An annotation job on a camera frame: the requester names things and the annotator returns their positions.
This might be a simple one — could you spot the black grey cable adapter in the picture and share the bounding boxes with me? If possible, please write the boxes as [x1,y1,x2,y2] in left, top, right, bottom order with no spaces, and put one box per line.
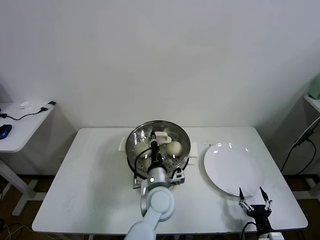
[41,100,57,112]

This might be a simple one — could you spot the thin black desk cable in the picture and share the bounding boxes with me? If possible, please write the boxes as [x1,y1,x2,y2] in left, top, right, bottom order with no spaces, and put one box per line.
[0,107,48,121]

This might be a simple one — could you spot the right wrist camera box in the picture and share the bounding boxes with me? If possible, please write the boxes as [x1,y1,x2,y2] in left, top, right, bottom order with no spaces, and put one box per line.
[259,231,283,240]

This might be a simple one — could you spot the white side table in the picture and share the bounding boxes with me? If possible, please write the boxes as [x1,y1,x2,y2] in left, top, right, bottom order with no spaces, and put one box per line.
[0,101,58,216]

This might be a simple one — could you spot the black white power plug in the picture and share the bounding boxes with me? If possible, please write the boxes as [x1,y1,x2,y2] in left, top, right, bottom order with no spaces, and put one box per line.
[293,122,316,148]

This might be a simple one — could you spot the pale green appliance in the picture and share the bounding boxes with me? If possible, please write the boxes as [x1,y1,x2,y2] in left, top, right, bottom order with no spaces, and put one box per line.
[308,74,320,100]

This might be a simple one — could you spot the white desk with shelf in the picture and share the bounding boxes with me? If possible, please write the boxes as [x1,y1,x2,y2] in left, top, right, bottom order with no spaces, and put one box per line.
[303,93,320,115]

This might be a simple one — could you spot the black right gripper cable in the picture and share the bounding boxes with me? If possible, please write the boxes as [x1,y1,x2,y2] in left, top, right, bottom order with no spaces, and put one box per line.
[241,221,258,240]

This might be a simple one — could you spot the perforated steel steamer basket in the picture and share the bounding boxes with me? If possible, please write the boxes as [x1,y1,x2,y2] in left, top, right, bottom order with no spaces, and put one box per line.
[124,120,192,180]

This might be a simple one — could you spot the blue computer mouse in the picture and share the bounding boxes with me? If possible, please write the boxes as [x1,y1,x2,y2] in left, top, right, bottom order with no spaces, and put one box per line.
[0,124,13,140]

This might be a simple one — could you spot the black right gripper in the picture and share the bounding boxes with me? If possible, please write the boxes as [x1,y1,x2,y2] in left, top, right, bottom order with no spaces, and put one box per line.
[238,186,273,230]

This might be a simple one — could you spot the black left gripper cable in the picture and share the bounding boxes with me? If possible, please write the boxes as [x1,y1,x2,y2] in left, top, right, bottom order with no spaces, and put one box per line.
[132,148,152,186]

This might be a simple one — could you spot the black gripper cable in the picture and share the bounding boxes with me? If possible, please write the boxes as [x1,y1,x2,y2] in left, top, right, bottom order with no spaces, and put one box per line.
[132,148,152,186]
[241,221,258,240]

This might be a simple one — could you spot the white round plate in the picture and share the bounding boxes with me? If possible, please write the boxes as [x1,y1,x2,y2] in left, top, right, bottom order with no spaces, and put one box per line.
[203,142,266,197]

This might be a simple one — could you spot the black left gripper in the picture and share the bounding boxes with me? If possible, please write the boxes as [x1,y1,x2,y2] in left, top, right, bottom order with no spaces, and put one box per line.
[149,129,163,169]

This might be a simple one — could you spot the black looping wall cable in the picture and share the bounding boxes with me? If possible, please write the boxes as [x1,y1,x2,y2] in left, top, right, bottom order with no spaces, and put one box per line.
[279,138,317,176]

